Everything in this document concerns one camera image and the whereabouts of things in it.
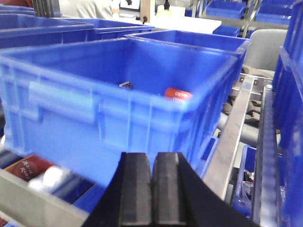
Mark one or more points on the blue crate behind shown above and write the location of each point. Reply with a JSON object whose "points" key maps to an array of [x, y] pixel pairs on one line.
{"points": [[234, 46]]}

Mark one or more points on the stainless steel shelf beam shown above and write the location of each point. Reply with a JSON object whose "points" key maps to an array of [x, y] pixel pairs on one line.
{"points": [[35, 209]]}

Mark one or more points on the red labelled item in crate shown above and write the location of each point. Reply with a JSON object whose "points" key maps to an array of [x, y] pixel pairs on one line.
{"points": [[178, 95]]}

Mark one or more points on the steel roller rail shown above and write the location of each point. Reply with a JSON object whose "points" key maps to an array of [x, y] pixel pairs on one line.
{"points": [[266, 202]]}

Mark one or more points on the blue crate far left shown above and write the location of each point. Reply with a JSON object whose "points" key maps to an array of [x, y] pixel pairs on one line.
{"points": [[19, 30]]}

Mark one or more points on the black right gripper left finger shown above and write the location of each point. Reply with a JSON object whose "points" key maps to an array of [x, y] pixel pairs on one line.
{"points": [[127, 201]]}

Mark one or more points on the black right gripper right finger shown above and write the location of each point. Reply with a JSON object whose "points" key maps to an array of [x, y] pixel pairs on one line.
{"points": [[182, 199]]}

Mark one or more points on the blue crates right stack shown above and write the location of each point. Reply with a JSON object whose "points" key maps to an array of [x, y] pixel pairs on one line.
{"points": [[288, 115]]}

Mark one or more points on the blue crate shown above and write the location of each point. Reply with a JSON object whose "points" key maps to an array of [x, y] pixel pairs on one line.
{"points": [[19, 30], [234, 46]]}

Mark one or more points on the small black white component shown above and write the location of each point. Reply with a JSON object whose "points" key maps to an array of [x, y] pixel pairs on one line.
{"points": [[126, 85]]}

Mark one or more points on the grey office chair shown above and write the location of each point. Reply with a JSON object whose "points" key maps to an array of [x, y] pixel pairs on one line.
{"points": [[263, 51]]}

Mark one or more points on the red flat package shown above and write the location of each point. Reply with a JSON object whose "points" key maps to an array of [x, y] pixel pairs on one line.
{"points": [[29, 167]]}

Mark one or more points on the large blue crate upper shelf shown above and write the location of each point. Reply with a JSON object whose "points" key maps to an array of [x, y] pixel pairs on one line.
{"points": [[63, 102]]}

